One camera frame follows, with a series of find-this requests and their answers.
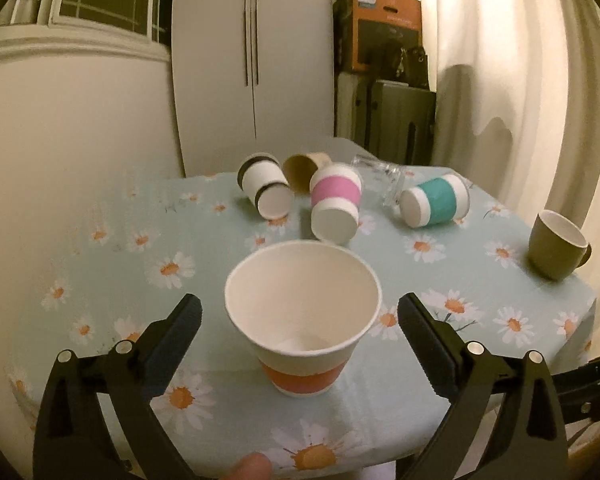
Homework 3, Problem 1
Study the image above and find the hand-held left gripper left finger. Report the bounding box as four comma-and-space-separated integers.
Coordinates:
32, 293, 203, 480

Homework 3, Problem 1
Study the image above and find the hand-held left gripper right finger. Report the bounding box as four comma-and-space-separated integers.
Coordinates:
396, 292, 570, 480

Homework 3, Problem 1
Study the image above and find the orange band paper cup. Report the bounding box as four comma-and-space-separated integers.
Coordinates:
224, 240, 383, 399

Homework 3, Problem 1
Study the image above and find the teal band paper cup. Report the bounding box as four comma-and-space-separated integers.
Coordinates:
399, 174, 470, 229

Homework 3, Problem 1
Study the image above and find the clear glass cup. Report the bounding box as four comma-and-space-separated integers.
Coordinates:
350, 154, 408, 208

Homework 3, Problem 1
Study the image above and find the pink band paper cup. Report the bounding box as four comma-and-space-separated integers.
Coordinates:
309, 161, 364, 245

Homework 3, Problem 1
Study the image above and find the black band paper cup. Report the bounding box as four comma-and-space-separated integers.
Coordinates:
237, 152, 295, 221

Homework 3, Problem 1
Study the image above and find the brown paper cup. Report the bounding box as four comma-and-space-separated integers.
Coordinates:
282, 152, 334, 196

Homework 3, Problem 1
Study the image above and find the person's left hand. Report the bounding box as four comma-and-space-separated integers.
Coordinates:
222, 452, 274, 480

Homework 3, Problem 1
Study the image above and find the daisy print tablecloth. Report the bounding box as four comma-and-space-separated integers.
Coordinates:
5, 160, 598, 476

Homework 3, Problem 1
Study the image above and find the olive green mug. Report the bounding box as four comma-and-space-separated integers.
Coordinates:
527, 209, 593, 281

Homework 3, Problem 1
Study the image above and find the dark suitcase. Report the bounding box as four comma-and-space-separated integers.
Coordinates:
370, 79, 437, 166

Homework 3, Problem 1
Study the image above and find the grey suitcase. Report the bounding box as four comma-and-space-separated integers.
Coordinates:
336, 71, 376, 153

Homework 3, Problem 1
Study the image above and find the black bag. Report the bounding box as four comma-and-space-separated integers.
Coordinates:
380, 42, 429, 86

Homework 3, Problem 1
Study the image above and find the white wardrobe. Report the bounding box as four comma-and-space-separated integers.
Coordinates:
171, 0, 337, 178

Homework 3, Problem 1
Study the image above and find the cream curtain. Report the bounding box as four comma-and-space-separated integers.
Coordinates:
380, 0, 600, 361

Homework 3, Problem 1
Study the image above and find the orange cardboard box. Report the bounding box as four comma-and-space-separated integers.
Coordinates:
350, 0, 426, 73

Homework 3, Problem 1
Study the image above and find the black metal frame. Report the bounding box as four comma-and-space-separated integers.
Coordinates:
552, 357, 600, 423

